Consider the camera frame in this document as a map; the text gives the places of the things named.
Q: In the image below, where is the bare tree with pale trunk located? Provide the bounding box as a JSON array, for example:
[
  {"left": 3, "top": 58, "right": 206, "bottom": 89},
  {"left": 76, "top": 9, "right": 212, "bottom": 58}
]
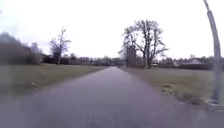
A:
[{"left": 48, "top": 27, "right": 72, "bottom": 66}]

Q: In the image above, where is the grey asphalt path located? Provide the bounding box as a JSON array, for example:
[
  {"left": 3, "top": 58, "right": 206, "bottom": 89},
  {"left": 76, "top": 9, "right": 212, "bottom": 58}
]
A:
[{"left": 0, "top": 65, "right": 224, "bottom": 128}]

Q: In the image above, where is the large bare tree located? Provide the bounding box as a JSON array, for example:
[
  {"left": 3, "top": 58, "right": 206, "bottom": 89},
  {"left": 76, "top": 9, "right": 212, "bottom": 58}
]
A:
[{"left": 131, "top": 19, "right": 169, "bottom": 69}]

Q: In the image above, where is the grass field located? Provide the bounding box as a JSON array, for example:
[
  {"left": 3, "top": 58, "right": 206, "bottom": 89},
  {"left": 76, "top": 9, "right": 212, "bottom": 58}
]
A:
[
  {"left": 0, "top": 63, "right": 109, "bottom": 101},
  {"left": 119, "top": 66, "right": 224, "bottom": 113}
]

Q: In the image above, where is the grey pole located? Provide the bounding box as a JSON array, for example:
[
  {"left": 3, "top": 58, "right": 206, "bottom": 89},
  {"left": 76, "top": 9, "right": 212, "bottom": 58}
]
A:
[{"left": 202, "top": 0, "right": 224, "bottom": 105}]

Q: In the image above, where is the pale building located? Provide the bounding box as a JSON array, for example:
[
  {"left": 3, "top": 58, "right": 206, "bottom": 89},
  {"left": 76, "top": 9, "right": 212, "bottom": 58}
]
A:
[{"left": 178, "top": 58, "right": 214, "bottom": 71}]

